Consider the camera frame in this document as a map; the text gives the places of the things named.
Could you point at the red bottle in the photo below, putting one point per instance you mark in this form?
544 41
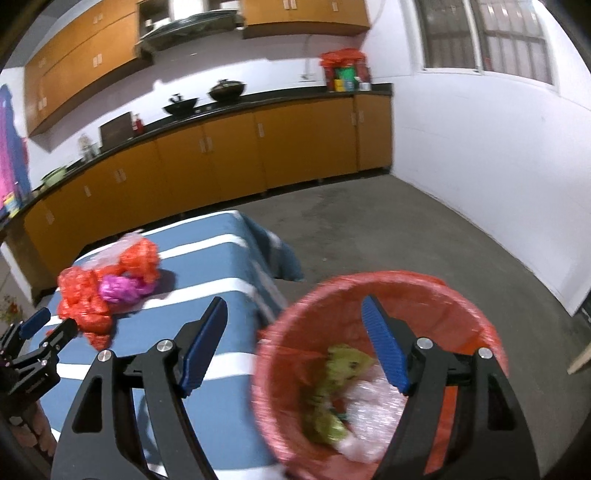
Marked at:
137 125

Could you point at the wooden base cabinets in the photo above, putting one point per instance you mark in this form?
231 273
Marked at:
231 147

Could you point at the green box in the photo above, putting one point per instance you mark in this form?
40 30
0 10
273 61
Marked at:
347 74

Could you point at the pink blue hanging cloth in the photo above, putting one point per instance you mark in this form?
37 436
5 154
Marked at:
11 152

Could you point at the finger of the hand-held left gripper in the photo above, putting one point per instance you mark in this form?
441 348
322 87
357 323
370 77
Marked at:
60 334
37 319

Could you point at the green basin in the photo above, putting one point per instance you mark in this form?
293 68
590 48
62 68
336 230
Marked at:
54 176

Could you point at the black wok with lid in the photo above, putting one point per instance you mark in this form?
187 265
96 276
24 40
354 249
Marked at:
226 91

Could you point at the dark wooden cutting board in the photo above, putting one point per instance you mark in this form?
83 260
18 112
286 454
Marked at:
115 131

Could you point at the yellow-green plastic bag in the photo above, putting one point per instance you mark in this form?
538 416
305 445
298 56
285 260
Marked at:
341 364

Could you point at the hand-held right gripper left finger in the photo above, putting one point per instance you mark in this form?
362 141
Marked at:
203 350

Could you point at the steel range hood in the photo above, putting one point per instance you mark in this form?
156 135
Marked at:
184 30

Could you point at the purple plastic bag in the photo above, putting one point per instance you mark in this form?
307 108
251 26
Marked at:
120 288

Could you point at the dark kitchen countertop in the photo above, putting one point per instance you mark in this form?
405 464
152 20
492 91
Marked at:
258 100

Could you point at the wooden wall cabinets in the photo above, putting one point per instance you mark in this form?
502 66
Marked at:
83 55

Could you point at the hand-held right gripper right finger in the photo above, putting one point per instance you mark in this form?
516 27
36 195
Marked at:
385 350

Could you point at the barred window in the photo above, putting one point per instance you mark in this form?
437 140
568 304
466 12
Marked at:
485 41

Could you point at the person's left hand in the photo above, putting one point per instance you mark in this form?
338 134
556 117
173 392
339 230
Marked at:
39 434

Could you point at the clear plastic bag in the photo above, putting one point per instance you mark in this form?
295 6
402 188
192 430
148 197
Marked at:
374 410

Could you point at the red plastic bag on boxes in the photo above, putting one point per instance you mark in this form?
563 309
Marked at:
344 57

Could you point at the yellow box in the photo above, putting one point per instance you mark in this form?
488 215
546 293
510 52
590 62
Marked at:
339 85

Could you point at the red plastic mesh waste basket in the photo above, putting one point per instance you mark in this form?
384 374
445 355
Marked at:
455 415

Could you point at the red plastic bag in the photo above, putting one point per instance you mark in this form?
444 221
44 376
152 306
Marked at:
344 57
141 261
81 300

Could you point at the black open wok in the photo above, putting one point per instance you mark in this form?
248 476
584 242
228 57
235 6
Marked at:
180 106

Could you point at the blue white striped tablecloth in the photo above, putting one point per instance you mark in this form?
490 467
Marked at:
207 258

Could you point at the worn wooden table frame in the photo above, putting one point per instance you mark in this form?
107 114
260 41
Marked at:
581 357

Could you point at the glass jar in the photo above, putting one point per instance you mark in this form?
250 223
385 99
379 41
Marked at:
86 148

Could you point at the floral printed board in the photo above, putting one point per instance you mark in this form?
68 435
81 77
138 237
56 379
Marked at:
9 309

